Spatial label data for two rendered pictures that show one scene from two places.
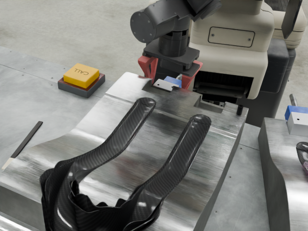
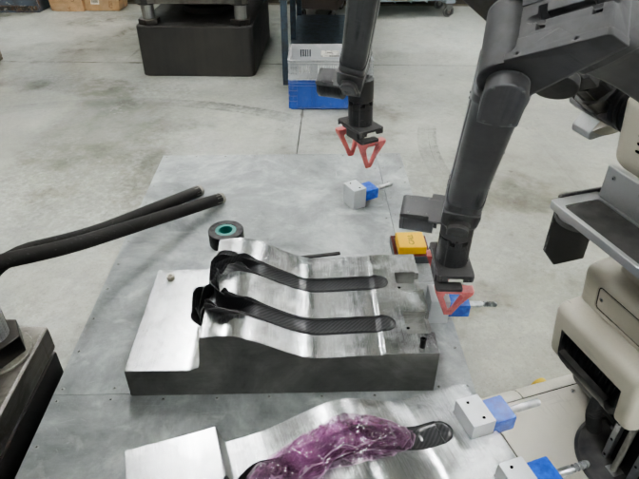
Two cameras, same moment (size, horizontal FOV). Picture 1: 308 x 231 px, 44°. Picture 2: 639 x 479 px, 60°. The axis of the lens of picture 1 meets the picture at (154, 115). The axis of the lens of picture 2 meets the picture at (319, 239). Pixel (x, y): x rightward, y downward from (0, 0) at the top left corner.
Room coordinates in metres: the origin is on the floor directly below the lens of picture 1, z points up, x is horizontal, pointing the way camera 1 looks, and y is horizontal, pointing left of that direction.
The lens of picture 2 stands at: (0.17, -0.67, 1.54)
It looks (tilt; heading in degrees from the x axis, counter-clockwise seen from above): 35 degrees down; 67
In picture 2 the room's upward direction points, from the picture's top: straight up
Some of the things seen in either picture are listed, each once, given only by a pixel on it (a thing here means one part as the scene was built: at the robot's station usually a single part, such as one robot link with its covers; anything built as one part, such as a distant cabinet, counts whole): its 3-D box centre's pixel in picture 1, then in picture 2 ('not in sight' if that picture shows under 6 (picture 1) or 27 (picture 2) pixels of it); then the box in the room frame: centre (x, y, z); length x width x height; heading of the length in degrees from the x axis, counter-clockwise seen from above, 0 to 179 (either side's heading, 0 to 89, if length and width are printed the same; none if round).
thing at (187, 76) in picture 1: (180, 75); (449, 290); (0.68, -0.05, 0.88); 0.07 x 0.07 x 0.09; 66
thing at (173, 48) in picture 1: (173, 41); (453, 250); (0.69, -0.03, 0.96); 0.10 x 0.07 x 0.07; 66
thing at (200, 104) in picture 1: (209, 111); (416, 330); (0.58, -0.10, 0.87); 0.05 x 0.05 x 0.04; 69
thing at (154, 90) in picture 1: (157, 95); (407, 289); (0.62, 0.00, 0.87); 0.05 x 0.05 x 0.04; 69
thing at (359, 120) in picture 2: not in sight; (360, 115); (0.72, 0.41, 1.04); 0.10 x 0.07 x 0.07; 96
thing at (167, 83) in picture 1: (173, 85); (462, 303); (0.72, -0.04, 0.83); 0.13 x 0.05 x 0.05; 156
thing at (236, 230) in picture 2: not in sight; (226, 236); (0.37, 0.37, 0.82); 0.08 x 0.08 x 0.04
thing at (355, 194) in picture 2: not in sight; (370, 190); (0.76, 0.42, 0.83); 0.13 x 0.05 x 0.05; 7
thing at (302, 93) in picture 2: not in sight; (330, 86); (1.79, 3.01, 0.11); 0.61 x 0.41 x 0.22; 156
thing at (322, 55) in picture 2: not in sight; (330, 62); (1.79, 3.01, 0.28); 0.61 x 0.41 x 0.15; 156
